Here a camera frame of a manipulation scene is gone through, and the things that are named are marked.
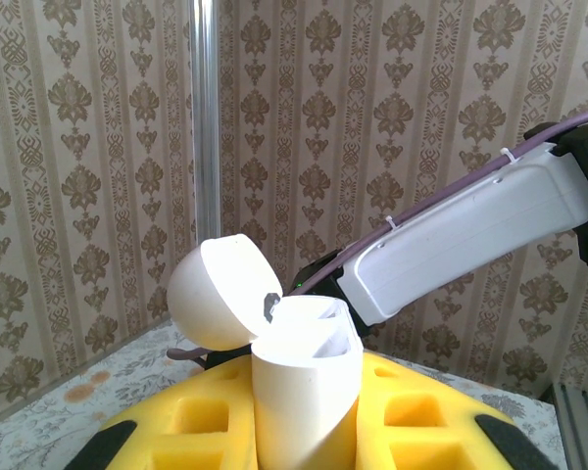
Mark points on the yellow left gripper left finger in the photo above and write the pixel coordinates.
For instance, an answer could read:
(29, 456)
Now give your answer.
(186, 426)

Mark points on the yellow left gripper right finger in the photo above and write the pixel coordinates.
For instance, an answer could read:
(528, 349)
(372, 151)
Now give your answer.
(421, 426)

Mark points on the white earbud charging case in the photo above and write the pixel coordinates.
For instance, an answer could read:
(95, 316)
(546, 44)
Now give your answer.
(299, 401)

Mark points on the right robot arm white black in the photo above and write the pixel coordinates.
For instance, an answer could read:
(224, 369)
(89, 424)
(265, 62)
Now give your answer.
(470, 235)

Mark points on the aluminium mounting rail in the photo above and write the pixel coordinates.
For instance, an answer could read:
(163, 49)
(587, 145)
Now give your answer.
(585, 431)

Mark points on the aluminium frame post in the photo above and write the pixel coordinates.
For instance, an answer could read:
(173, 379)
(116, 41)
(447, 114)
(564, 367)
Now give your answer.
(205, 122)

